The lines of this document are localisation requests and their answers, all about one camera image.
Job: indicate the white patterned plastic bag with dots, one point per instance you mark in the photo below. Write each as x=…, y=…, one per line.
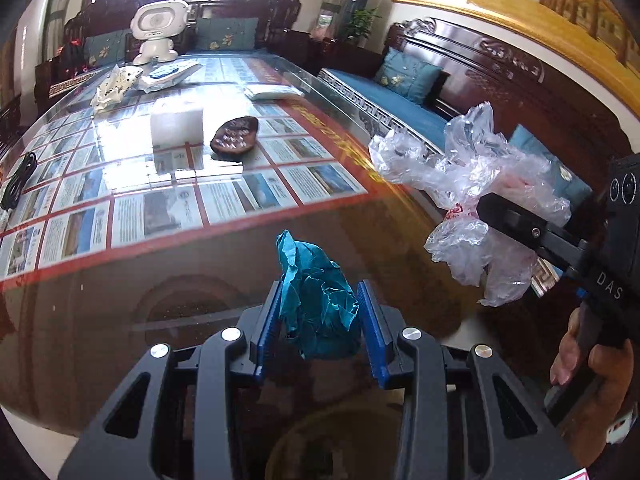
x=113, y=89

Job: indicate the carved wooden far armchair left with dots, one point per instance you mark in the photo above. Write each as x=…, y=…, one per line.
x=97, y=18

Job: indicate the white blue wipes pack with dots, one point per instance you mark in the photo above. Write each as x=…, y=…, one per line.
x=167, y=76

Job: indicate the teal embroidered pillow near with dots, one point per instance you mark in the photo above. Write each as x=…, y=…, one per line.
x=407, y=75

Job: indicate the person's right hand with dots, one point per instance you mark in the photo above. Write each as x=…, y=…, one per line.
x=585, y=434

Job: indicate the potted green corner plant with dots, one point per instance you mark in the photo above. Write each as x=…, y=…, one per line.
x=359, y=27

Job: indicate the teal paper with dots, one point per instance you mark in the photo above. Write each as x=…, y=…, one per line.
x=318, y=307

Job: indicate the carved wooden armchair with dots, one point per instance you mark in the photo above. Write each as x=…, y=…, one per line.
x=97, y=18
x=275, y=17

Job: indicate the left window curtain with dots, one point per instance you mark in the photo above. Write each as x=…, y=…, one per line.
x=53, y=31

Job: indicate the white toy robot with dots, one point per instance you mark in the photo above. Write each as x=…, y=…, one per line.
x=154, y=25

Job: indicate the teal pillow far left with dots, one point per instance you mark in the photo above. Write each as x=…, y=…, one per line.
x=106, y=49

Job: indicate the white foam block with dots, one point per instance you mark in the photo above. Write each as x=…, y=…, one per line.
x=174, y=129

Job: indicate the carved wooden side sofa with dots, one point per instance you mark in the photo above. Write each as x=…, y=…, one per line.
x=522, y=90

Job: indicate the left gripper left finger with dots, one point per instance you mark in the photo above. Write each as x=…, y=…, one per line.
x=266, y=332

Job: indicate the blue sofa seat cushion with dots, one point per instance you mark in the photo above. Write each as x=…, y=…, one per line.
x=381, y=110

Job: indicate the teal pillow far right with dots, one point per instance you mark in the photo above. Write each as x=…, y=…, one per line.
x=225, y=34

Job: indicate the gold framed tree painting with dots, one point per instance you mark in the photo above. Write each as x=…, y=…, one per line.
x=590, y=33

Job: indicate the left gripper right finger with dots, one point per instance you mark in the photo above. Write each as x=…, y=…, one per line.
x=375, y=332

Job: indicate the teal pillow at edge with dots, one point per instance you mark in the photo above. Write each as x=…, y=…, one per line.
x=550, y=164

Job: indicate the carved wooden far armchair right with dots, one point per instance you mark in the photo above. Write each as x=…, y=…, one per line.
x=275, y=17

